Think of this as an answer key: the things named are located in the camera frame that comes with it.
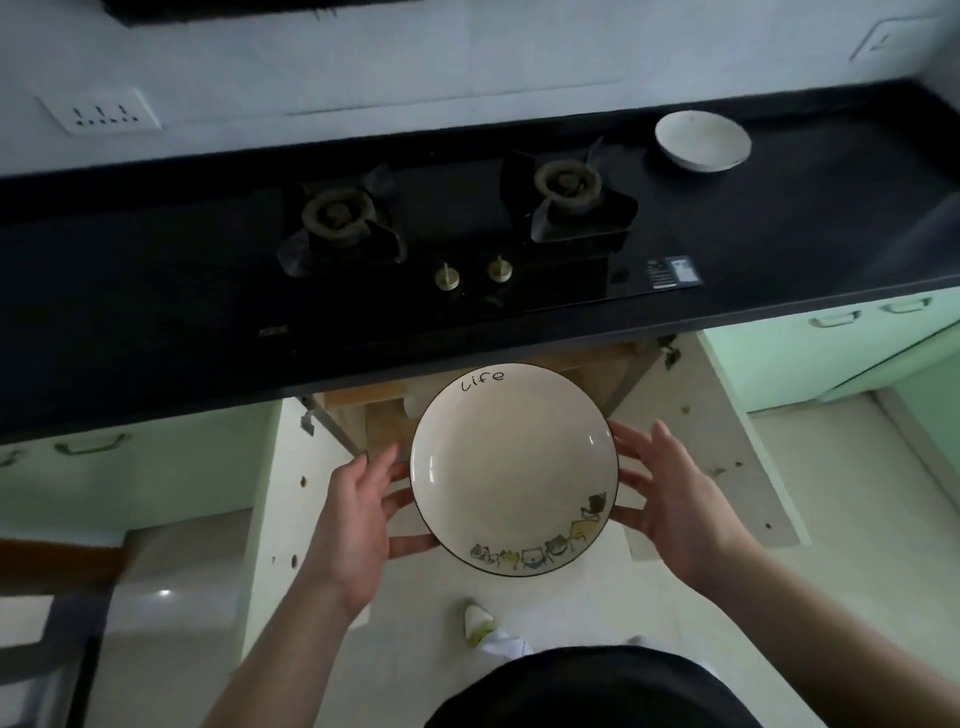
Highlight green cabinet front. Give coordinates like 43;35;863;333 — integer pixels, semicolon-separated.
700;288;960;415
0;403;285;535

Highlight plain white bowl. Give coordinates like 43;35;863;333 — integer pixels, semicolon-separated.
654;109;753;175

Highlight person's left forearm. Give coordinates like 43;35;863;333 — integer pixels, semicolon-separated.
200;567;378;728

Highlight white wall switch plate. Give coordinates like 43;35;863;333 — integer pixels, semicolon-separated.
849;15;940;63

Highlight round gas burner with grate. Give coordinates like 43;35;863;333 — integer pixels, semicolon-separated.
499;136;641;246
276;168;411;276

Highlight white wall power socket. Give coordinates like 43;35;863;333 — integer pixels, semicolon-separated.
35;87;163;137

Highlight person's black shirt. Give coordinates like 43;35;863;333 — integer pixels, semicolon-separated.
423;644;760;728

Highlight person's left hand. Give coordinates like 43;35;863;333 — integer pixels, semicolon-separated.
303;444;441;603

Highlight black glass gas stove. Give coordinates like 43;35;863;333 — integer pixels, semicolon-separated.
253;138;711;342

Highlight person's right hand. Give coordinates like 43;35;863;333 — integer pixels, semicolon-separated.
608;419;763;598

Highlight rectangular label sticker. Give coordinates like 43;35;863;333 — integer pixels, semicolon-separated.
645;254;705;290

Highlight white and green slipper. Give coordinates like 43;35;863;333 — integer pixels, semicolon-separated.
462;599;535;659

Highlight cream plate with cartoon print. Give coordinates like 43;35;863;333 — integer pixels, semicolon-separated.
409;362;621;580

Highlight green cabinet side door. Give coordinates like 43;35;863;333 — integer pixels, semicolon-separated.
889;351;960;483

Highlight person's right forearm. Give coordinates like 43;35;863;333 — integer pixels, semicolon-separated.
693;526;960;728

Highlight white open cabinet door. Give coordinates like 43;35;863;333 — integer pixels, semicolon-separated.
238;396;378;670
609;330;813;565

